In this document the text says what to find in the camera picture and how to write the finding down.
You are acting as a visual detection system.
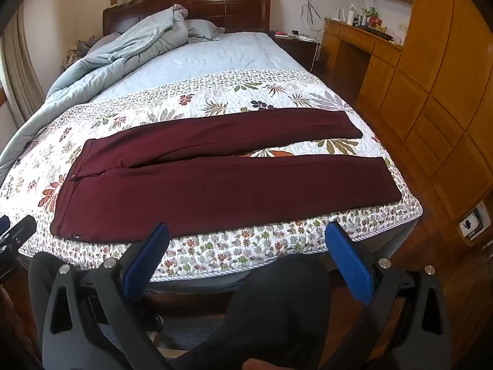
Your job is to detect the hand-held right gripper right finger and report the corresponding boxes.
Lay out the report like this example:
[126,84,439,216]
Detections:
[325,221,451,370]

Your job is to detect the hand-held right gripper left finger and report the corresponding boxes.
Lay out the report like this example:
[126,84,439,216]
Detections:
[40,222,181,370]

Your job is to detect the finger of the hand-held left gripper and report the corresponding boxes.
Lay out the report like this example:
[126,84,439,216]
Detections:
[0,215,37,255]

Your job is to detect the maroon pants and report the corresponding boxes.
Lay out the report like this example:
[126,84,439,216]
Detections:
[50,108,401,244]

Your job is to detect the person's right leg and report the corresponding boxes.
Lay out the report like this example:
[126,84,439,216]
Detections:
[181,254,332,370]

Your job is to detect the white device in wooden box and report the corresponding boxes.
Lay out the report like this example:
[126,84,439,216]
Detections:
[458,200,491,240]

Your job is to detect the floral quilted bedspread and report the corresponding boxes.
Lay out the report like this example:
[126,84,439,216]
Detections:
[0,68,423,283]

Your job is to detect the grey patterned cloth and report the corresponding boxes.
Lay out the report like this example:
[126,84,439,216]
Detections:
[63,35,120,72]

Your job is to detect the light blue comforter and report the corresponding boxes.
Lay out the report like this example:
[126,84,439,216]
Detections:
[0,4,189,178]

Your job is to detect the light blue quilted sheet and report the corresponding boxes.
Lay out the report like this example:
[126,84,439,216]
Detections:
[46,32,309,103]

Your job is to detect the wooden wardrobe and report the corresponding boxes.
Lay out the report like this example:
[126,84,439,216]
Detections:
[358,0,493,241]

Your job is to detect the dark wooden nightstand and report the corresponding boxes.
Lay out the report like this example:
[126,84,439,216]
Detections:
[270,30,321,72]

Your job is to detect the wooden desk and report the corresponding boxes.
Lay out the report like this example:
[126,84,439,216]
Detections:
[320,18,404,87]

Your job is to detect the light blue pillow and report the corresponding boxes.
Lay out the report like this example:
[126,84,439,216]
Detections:
[187,19,226,43]

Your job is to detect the dark wooden headboard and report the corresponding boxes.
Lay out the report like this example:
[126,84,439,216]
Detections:
[102,0,272,41]

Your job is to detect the hanging white cables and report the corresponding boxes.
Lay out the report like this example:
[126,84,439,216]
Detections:
[299,0,326,44]

